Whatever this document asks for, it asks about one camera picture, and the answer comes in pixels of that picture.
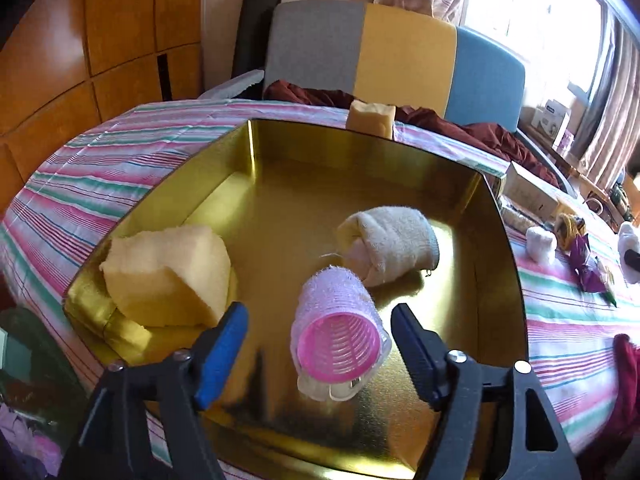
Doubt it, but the dark red cloth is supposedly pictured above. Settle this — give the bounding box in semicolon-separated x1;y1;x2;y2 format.
262;80;561;186

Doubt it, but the white sock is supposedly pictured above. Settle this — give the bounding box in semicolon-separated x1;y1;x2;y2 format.
337;205;441;287

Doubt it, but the yellow printed sock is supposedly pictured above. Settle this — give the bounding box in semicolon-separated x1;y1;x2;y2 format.
557;212;587;251

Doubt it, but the gold metal tin tray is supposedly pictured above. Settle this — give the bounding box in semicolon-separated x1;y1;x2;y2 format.
62;119;530;478

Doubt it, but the cluttered wooden desk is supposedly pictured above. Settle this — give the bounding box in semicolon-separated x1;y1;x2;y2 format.
575;170;640;231

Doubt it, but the purple wrapper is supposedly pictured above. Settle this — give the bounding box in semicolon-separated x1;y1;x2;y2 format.
570;235;618;306

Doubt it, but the wooden side table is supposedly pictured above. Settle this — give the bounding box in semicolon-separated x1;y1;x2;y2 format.
520;120;601;196

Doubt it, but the small yellow sponge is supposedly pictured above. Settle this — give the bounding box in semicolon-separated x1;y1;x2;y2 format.
347;100;396;140

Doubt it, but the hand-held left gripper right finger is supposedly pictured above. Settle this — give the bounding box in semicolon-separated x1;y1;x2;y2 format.
391;304;583;480

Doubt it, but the white box with blue print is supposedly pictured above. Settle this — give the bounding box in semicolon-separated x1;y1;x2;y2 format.
530;99;572;136

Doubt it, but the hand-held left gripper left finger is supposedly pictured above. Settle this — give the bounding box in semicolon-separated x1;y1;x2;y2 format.
57;301;249;480

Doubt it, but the purple cloth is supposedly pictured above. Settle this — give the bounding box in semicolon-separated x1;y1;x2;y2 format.
0;400;66;480

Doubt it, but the grey yellow blue sofa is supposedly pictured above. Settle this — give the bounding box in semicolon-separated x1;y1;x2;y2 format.
200;0;581;196

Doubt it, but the pink hair roller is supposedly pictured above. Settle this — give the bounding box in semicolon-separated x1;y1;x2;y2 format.
290;266;392;402

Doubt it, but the large yellow sponge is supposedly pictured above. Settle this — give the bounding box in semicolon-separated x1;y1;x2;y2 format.
100;225;233;328

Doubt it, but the beige striped curtain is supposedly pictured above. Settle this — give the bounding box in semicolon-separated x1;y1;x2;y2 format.
577;10;640;191

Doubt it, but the window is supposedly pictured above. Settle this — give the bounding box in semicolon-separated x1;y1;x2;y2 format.
460;0;616;111

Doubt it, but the plain white box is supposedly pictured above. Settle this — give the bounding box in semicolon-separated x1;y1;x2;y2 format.
500;160;566;221

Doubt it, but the black rolled mat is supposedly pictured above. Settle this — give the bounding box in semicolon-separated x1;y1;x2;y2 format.
231;0;283;81

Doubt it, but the striped tablecloth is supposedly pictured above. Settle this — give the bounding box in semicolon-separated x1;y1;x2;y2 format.
0;97;640;480

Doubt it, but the wooden wardrobe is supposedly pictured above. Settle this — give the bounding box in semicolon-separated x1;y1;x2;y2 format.
0;0;206;211

